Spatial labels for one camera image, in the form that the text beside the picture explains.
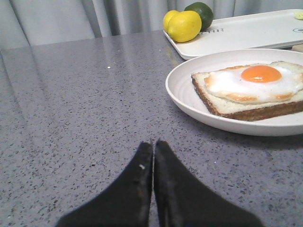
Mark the grey curtain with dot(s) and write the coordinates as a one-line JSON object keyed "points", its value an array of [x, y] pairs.
{"points": [[36, 22]]}

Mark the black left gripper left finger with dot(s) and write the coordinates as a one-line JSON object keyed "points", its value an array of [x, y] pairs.
{"points": [[125, 202]]}

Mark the white round plate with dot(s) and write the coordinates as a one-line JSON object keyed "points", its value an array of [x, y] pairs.
{"points": [[181, 90]]}

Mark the green lime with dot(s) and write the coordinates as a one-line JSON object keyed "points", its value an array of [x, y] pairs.
{"points": [[205, 13]]}

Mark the wooden cutting board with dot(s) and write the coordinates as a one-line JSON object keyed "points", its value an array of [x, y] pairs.
{"points": [[298, 48]]}

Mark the white rectangular tray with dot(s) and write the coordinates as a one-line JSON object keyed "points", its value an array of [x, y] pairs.
{"points": [[276, 29]]}

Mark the bottom bread slice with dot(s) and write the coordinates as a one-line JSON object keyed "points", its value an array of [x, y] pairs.
{"points": [[245, 112]]}

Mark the yellow lemon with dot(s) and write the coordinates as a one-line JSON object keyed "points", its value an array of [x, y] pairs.
{"points": [[182, 26]]}

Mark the yellow toy fork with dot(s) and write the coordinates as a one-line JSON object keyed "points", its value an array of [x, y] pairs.
{"points": [[298, 15]]}

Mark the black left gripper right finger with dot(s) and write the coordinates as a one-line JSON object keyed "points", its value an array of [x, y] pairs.
{"points": [[183, 201]]}

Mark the fried egg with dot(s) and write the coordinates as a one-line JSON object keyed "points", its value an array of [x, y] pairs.
{"points": [[257, 83]]}

